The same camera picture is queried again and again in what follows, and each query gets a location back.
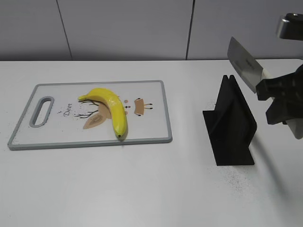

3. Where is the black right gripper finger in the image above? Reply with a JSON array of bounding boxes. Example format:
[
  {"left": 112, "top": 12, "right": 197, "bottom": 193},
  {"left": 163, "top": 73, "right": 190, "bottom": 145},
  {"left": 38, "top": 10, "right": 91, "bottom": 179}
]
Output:
[{"left": 266, "top": 94, "right": 303, "bottom": 125}]

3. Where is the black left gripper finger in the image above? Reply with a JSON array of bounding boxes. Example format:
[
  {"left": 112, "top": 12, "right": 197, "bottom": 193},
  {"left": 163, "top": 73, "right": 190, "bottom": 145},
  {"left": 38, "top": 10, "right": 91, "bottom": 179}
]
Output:
[{"left": 256, "top": 68, "right": 303, "bottom": 100}]

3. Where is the white-handled kitchen knife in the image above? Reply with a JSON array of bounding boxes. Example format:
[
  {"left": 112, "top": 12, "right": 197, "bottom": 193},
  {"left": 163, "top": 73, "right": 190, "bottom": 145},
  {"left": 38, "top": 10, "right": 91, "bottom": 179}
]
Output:
[{"left": 227, "top": 37, "right": 303, "bottom": 140}]

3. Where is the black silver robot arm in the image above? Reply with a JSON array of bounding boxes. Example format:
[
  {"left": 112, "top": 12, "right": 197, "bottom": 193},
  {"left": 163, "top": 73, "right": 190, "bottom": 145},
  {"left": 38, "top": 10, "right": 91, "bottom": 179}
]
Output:
[{"left": 256, "top": 13, "right": 303, "bottom": 125}]

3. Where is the yellow plastic banana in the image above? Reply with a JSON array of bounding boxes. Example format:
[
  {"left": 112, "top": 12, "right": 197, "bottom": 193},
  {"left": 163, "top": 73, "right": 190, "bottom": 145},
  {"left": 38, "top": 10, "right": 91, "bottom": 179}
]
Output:
[{"left": 78, "top": 88, "right": 127, "bottom": 139}]

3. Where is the black knife stand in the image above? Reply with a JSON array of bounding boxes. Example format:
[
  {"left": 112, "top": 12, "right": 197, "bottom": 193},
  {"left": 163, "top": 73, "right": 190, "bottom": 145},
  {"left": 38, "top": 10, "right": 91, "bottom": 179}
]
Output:
[{"left": 203, "top": 75, "right": 257, "bottom": 166}]

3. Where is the white grey-rimmed cutting board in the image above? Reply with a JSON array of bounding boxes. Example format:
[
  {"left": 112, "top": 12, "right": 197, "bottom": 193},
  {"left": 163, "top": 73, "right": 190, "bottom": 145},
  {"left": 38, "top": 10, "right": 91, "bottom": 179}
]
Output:
[{"left": 8, "top": 80, "right": 172, "bottom": 150}]

